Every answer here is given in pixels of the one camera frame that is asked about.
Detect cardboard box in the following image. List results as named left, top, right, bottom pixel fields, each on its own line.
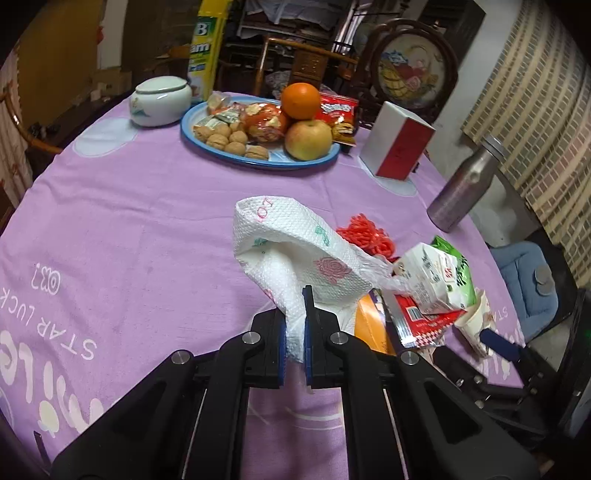
left=92, top=67, right=134, bottom=100

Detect wooden armchair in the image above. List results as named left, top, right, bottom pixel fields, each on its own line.
left=0, top=88, right=63, bottom=155

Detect orange fruit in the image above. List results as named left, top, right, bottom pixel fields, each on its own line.
left=281, top=82, right=321, bottom=121

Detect blue plate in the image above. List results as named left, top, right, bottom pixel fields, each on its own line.
left=180, top=98, right=341, bottom=171

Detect red chip packet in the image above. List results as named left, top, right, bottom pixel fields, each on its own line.
left=318, top=91, right=360, bottom=147

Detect small wrapped candy packet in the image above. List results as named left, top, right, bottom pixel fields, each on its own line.
left=207, top=91, right=232, bottom=116

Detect purple tablecloth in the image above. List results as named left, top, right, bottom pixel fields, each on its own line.
left=0, top=92, right=532, bottom=480

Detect blue cushioned stool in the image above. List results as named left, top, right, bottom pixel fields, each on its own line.
left=489, top=240, right=578, bottom=341

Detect orange packet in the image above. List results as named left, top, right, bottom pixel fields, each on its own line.
left=353, top=293, right=398, bottom=356

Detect silver metal bottle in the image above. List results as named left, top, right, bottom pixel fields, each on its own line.
left=426, top=135, right=509, bottom=233

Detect yellow green carton box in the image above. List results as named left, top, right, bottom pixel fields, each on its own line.
left=187, top=0, right=228, bottom=102

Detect yellow red apple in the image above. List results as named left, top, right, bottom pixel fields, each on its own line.
left=284, top=119, right=333, bottom=161

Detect round framed decorative screen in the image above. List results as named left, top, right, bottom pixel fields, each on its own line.
left=367, top=19, right=459, bottom=124

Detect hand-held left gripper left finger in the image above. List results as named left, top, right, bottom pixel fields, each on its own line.
left=51, top=307, right=289, bottom=480

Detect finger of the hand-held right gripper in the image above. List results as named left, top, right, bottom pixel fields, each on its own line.
left=434, top=346, right=525, bottom=400
left=480, top=330, right=561, bottom=393

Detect white ceramic lidded jar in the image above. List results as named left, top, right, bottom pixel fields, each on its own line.
left=128, top=76, right=193, bottom=127

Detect red snack wrapper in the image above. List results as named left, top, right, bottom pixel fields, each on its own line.
left=383, top=291, right=468, bottom=349

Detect green white milk carton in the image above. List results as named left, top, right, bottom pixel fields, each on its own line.
left=392, top=236, right=477, bottom=315

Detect pile of walnuts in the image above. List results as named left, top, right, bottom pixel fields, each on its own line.
left=193, top=121, right=271, bottom=161

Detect white paper cup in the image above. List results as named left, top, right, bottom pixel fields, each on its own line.
left=455, top=288, right=499, bottom=358

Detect wooden chair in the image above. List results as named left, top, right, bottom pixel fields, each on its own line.
left=254, top=37, right=361, bottom=95

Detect red white box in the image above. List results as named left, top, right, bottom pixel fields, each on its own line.
left=359, top=100, right=437, bottom=181

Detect orange wrapped snack bag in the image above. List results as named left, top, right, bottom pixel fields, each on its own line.
left=242, top=102, right=291, bottom=144

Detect green white candy packet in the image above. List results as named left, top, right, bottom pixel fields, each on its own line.
left=199, top=108, right=245, bottom=132

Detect white printed paper towel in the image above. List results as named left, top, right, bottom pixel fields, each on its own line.
left=233, top=196, right=393, bottom=365

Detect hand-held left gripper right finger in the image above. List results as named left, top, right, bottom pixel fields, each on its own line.
left=302, top=286, right=541, bottom=480

